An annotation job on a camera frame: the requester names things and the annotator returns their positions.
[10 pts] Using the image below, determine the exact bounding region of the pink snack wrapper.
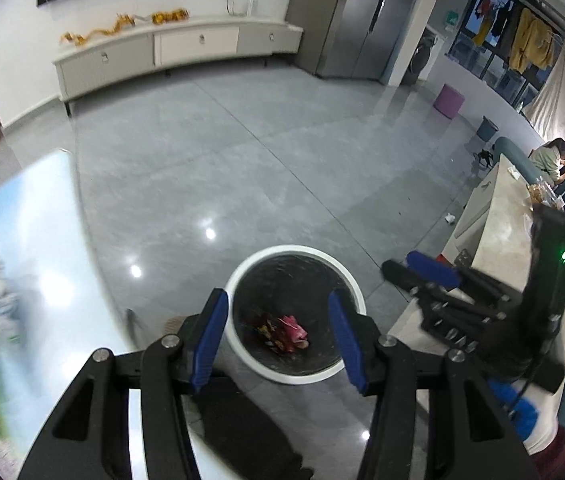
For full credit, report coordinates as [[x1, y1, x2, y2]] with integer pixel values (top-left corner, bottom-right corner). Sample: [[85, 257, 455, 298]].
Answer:
[[272, 315, 310, 353]]

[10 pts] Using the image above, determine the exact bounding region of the white round trash bin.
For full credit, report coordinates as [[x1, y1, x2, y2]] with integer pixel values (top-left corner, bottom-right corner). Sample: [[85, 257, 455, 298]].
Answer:
[[225, 245, 366, 386]]

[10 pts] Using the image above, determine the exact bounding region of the right hand blue glove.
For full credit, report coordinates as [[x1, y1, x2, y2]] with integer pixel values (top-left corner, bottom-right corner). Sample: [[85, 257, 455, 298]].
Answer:
[[488, 378, 539, 441]]

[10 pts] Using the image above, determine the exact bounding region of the beige side cabinet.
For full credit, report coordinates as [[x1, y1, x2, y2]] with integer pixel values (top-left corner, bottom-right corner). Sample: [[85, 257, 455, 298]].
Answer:
[[441, 155, 532, 290]]

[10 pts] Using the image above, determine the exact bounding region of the blue small bin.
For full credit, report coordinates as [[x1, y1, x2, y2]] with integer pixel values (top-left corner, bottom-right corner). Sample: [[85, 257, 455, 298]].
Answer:
[[477, 116, 499, 142]]

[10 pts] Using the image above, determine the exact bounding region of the seated person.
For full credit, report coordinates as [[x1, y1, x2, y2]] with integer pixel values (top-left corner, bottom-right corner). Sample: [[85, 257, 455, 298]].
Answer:
[[530, 138, 565, 185]]

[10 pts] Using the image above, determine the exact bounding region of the washing machine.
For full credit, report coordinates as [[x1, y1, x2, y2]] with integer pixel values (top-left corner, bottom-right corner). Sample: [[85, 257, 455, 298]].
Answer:
[[401, 28, 438, 86]]

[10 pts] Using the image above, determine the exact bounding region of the yellow hanging jacket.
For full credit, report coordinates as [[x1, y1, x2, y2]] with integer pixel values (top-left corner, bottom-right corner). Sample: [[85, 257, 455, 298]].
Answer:
[[509, 8, 555, 74]]

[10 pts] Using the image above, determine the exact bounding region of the grey refrigerator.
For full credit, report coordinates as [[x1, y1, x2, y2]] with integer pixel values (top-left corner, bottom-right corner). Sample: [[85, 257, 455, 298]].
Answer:
[[286, 0, 414, 81]]

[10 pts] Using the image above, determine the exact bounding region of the golden dragon ornament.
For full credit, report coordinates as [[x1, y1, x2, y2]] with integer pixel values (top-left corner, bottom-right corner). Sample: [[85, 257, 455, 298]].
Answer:
[[60, 8, 189, 47]]

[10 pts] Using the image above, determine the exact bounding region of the white tv cabinet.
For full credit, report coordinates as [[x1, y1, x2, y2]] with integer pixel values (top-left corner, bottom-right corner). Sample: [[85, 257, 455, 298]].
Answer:
[[54, 16, 303, 112]]

